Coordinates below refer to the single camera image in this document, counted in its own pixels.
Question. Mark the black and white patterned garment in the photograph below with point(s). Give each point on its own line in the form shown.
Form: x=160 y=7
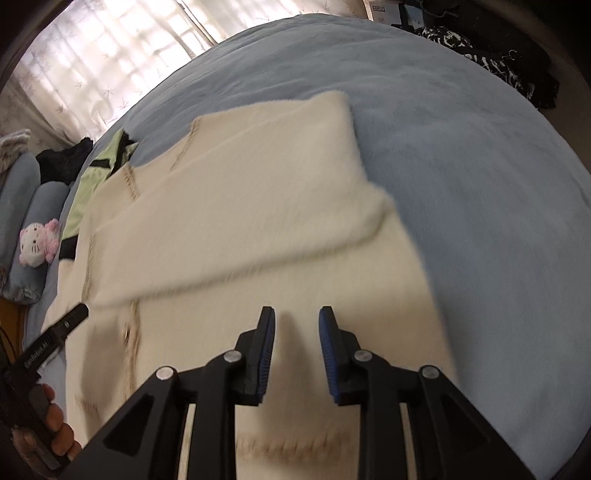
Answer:
x=489 y=60

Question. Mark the blue-grey pillow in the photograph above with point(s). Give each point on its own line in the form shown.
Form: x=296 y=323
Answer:
x=16 y=198
x=34 y=281

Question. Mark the white sheer patterned curtain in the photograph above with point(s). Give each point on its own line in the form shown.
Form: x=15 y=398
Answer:
x=115 y=55

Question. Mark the white patterned cloth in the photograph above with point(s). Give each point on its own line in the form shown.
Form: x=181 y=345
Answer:
x=11 y=147

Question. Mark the light green black-trimmed jacket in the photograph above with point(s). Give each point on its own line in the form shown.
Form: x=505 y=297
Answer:
x=87 y=184

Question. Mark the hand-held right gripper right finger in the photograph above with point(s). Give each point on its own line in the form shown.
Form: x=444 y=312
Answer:
x=327 y=353

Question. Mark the white cardboard box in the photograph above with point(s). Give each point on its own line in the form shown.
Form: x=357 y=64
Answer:
x=385 y=11

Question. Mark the black fuzzy cloth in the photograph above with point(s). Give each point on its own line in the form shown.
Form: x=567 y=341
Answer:
x=62 y=161

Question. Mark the cream fuzzy sweater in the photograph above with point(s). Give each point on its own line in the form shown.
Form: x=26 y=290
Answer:
x=249 y=221

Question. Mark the light blue fleece blanket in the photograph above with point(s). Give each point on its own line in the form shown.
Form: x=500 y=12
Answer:
x=461 y=194

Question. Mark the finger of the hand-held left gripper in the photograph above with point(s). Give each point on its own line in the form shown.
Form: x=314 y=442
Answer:
x=69 y=321

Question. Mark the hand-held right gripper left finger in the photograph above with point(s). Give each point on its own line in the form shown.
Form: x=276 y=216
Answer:
x=266 y=353

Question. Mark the white and pink plush cat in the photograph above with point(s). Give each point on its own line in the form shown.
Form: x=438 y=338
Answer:
x=34 y=244

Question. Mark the person's left hand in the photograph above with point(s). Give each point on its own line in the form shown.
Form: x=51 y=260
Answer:
x=57 y=429

